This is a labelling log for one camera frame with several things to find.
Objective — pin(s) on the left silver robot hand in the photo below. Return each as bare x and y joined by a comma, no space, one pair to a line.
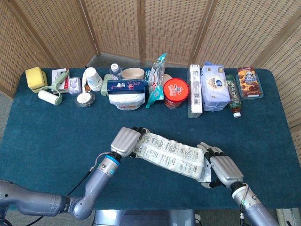
124,141

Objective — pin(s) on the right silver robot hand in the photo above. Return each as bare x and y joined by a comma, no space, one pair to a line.
227,170

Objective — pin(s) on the white printed plastic package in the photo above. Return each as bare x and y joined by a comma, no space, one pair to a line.
171,155

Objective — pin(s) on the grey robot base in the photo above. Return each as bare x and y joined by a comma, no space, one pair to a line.
141,217

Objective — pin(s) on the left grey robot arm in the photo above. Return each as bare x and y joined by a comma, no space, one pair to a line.
98,181

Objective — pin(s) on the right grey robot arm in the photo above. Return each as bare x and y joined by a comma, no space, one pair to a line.
254,212

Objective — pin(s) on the white plastic tub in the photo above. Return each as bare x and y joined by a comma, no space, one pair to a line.
127,103

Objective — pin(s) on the blue table cloth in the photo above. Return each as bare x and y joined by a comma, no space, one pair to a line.
70,131

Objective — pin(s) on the navy blue long box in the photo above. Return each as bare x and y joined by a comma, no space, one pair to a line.
124,86

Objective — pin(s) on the pale green holder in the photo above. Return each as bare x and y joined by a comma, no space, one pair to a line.
104,87

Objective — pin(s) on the teal snack bag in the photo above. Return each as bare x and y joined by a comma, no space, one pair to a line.
155,91

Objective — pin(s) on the white spoon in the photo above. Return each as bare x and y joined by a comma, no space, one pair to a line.
83,97

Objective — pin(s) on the beige bowl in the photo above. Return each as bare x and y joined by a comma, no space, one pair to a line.
132,73

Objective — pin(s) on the clear water bottle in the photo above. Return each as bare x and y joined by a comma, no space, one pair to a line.
115,70

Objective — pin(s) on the red lidded round container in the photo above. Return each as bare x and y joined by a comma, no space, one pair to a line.
176,90

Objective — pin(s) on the small purple box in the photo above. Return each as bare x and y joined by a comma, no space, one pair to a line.
74,85

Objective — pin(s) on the beige cup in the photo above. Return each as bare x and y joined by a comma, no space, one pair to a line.
167,78

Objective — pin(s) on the green tea bottle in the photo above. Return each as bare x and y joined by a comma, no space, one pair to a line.
232,94

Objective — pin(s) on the pale blue tissue pack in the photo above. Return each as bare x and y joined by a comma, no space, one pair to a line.
215,87

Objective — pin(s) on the white long carton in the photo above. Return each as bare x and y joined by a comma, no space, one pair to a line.
195,91

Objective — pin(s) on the green lint roller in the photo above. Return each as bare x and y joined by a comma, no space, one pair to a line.
48,97

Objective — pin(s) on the Hello Panda biscuit box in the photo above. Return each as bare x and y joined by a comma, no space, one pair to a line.
249,81

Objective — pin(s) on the red and white box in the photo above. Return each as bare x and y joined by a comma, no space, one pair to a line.
56,76

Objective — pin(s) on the yellow sponge block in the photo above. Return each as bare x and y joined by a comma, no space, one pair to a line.
35,75

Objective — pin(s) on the woven wooden folding screen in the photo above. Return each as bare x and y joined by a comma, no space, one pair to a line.
164,28

